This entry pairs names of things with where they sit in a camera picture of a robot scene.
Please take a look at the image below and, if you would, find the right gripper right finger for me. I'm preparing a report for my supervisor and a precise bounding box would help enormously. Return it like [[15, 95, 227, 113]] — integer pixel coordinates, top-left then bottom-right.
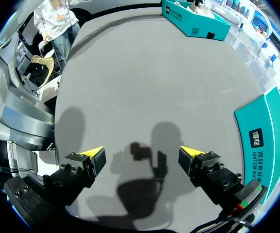
[[178, 145, 245, 211]]

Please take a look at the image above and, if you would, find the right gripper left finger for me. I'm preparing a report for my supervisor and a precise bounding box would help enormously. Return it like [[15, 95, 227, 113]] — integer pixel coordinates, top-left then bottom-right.
[[42, 146, 107, 207]]

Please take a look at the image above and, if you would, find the white beige shoe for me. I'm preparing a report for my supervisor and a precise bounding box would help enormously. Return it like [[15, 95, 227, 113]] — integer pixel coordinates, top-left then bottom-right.
[[174, 0, 215, 17]]

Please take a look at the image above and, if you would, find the teal box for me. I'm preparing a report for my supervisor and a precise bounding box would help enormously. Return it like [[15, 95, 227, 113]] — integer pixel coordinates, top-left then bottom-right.
[[234, 86, 280, 205], [161, 0, 232, 42]]

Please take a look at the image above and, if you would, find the person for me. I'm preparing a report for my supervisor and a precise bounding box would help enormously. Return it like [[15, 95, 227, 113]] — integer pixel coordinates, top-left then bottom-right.
[[34, 0, 80, 69]]

